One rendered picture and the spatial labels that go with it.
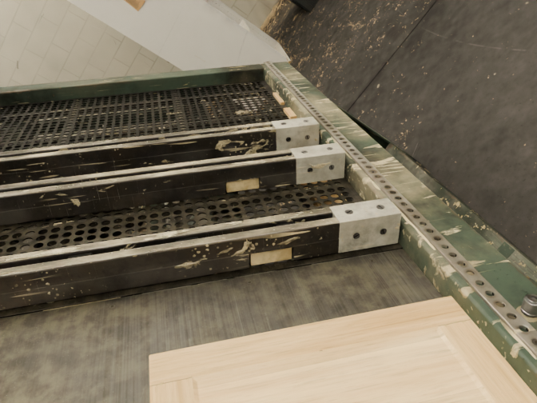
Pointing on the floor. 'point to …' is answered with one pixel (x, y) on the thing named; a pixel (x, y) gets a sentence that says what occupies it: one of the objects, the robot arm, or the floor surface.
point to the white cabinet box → (188, 31)
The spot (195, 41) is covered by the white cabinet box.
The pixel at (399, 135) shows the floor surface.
